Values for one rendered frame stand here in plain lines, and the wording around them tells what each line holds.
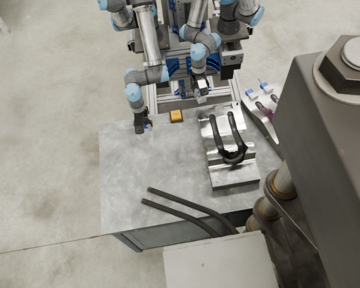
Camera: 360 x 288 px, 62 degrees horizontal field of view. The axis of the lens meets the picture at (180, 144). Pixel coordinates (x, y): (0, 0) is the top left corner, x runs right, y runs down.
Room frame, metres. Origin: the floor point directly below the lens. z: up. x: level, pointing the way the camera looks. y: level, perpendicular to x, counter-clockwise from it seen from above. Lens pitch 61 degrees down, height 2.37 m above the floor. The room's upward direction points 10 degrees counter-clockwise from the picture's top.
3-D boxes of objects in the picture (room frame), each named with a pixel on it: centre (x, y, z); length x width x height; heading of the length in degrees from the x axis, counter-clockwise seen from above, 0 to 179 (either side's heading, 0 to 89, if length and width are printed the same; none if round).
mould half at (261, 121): (0.87, -0.62, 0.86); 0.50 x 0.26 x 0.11; 17
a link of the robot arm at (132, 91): (0.93, 0.18, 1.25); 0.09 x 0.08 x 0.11; 1
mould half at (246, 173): (0.79, -0.26, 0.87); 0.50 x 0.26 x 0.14; 0
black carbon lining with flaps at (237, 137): (0.80, -0.27, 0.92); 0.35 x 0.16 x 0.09; 0
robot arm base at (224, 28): (1.51, -0.44, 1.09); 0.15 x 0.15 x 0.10
